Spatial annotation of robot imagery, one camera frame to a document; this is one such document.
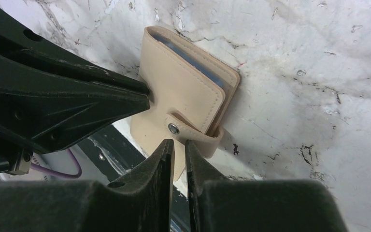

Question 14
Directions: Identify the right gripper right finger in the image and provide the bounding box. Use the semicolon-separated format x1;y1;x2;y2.
185;140;347;232

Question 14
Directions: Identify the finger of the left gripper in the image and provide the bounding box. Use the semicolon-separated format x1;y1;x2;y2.
0;51;151;154
0;9;149;95

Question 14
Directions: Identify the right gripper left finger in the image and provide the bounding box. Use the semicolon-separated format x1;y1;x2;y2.
0;139;175;232

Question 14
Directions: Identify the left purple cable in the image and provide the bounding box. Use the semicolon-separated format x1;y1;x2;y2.
30;148;83;180

